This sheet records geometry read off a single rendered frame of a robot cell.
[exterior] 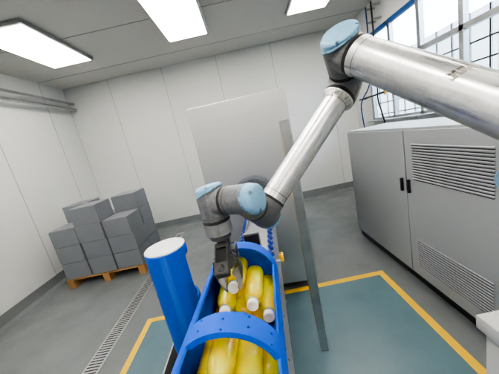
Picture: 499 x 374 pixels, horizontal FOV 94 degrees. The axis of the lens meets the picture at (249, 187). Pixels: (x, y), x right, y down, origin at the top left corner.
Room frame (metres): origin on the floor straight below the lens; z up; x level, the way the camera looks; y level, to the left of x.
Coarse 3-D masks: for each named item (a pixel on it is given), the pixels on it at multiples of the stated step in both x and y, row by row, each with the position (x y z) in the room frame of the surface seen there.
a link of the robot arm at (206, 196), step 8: (208, 184) 0.76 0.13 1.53; (216, 184) 0.71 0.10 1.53; (200, 192) 0.69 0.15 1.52; (208, 192) 0.69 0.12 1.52; (216, 192) 0.68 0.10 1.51; (200, 200) 0.70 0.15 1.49; (208, 200) 0.69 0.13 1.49; (200, 208) 0.70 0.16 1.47; (208, 208) 0.69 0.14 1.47; (216, 208) 0.67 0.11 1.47; (208, 216) 0.69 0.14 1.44; (216, 216) 0.69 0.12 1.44; (224, 216) 0.70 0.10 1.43; (208, 224) 0.70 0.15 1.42; (216, 224) 0.69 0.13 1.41
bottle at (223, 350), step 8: (216, 344) 0.48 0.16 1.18; (224, 344) 0.48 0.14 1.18; (232, 344) 0.49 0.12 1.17; (216, 352) 0.46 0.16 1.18; (224, 352) 0.46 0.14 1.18; (232, 352) 0.47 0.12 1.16; (208, 360) 0.46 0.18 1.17; (216, 360) 0.44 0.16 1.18; (224, 360) 0.44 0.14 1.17; (232, 360) 0.45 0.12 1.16; (208, 368) 0.44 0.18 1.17; (216, 368) 0.43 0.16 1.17; (224, 368) 0.43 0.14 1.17; (232, 368) 0.44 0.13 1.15
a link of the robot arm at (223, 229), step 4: (228, 220) 0.71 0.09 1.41; (220, 224) 0.69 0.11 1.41; (224, 224) 0.70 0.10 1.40; (228, 224) 0.71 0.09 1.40; (204, 228) 0.72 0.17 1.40; (208, 228) 0.70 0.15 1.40; (212, 228) 0.69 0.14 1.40; (216, 228) 0.69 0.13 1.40; (220, 228) 0.69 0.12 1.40; (224, 228) 0.70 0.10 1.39; (228, 228) 0.71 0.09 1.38; (232, 228) 0.74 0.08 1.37; (208, 232) 0.70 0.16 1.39; (212, 232) 0.69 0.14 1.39; (216, 232) 0.69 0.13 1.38; (220, 232) 0.69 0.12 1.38; (224, 232) 0.70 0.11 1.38; (228, 232) 0.70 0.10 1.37; (208, 236) 0.71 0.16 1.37; (212, 236) 0.70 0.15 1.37; (216, 236) 0.69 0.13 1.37; (220, 236) 0.69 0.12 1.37
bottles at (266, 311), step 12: (264, 276) 0.85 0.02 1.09; (264, 288) 0.78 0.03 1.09; (240, 300) 0.74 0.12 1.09; (264, 300) 0.72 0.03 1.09; (216, 312) 0.75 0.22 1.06; (252, 312) 0.74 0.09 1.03; (264, 312) 0.68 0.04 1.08; (264, 360) 0.49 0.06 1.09; (276, 360) 0.49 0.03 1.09; (264, 372) 0.46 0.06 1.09; (276, 372) 0.46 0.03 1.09
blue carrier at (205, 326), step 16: (240, 256) 0.92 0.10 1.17; (256, 256) 0.91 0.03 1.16; (272, 256) 0.90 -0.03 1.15; (272, 272) 0.91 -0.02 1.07; (208, 288) 0.69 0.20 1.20; (208, 304) 0.78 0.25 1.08; (192, 320) 0.57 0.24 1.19; (208, 320) 0.51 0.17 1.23; (224, 320) 0.50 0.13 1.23; (240, 320) 0.50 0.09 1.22; (256, 320) 0.51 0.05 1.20; (192, 336) 0.49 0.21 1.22; (208, 336) 0.47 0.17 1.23; (224, 336) 0.46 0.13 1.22; (240, 336) 0.46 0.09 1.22; (256, 336) 0.46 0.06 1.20; (272, 336) 0.48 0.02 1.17; (192, 352) 0.58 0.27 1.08; (272, 352) 0.45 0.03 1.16; (176, 368) 0.42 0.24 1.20; (192, 368) 0.55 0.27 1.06
